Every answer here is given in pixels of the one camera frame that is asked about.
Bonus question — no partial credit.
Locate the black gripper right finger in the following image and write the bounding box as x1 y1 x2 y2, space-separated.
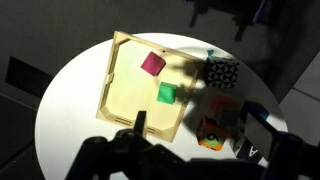
244 114 280 161

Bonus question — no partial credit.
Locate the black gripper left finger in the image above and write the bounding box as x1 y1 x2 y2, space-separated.
134 111 147 138

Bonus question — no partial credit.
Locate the wooden tray box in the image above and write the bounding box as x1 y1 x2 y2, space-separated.
96 31 201 142

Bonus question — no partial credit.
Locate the white blue letter cube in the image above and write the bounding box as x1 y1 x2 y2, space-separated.
229 101 269 164

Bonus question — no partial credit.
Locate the green cube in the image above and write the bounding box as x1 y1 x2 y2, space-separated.
157 82 177 104

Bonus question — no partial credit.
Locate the orange red number cube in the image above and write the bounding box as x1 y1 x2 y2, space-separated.
196 116 229 151

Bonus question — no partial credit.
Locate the black white patterned cube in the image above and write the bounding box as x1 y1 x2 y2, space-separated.
203 50 240 89

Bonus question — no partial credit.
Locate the magenta cube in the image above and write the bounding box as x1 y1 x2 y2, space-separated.
141 52 166 76

